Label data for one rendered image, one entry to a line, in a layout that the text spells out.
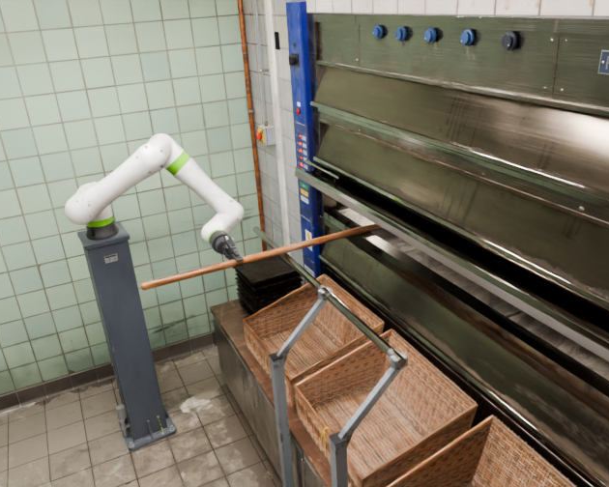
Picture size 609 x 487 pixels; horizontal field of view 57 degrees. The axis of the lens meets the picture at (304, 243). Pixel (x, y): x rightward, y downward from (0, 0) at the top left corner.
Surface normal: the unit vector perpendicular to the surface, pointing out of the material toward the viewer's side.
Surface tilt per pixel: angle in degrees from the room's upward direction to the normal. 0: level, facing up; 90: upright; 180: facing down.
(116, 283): 90
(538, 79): 90
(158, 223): 90
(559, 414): 70
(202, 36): 90
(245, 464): 0
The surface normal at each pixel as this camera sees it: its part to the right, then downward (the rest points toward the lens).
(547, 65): -0.89, 0.25
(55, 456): -0.06, -0.91
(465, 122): -0.87, -0.10
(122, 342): 0.50, 0.33
